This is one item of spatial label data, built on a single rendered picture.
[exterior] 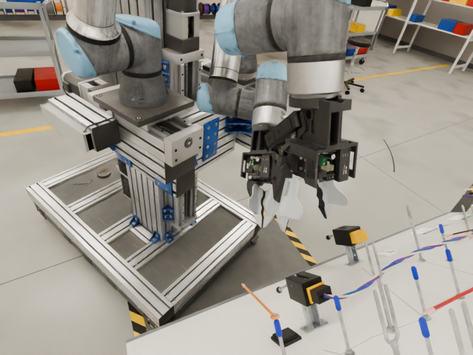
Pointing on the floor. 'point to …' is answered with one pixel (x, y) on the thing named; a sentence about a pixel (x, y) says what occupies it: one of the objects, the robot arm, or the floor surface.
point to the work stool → (355, 59)
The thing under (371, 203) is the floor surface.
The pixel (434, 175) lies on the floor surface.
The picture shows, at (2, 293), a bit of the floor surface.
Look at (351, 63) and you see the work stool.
